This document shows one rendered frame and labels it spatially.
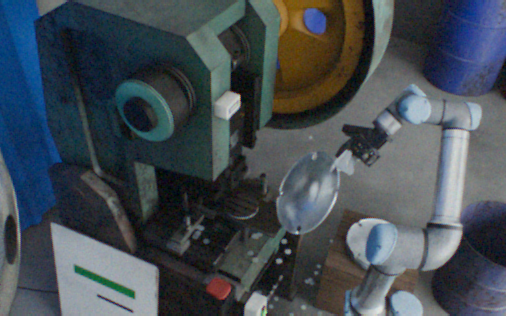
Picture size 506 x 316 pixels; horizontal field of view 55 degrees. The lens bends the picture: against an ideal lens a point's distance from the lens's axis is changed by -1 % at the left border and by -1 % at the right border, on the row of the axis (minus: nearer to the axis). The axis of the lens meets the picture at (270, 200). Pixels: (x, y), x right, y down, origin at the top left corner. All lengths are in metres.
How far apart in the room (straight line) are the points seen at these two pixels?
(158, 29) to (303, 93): 0.70
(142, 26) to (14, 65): 1.26
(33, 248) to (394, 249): 2.00
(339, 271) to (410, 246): 0.88
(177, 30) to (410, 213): 2.09
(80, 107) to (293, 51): 0.74
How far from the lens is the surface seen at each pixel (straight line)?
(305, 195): 1.63
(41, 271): 2.73
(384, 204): 3.04
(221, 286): 1.59
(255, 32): 1.50
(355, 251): 2.23
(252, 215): 1.75
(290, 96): 1.84
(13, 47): 2.46
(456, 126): 1.45
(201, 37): 1.28
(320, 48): 1.74
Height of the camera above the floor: 2.07
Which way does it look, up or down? 45 degrees down
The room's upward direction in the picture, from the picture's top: 6 degrees clockwise
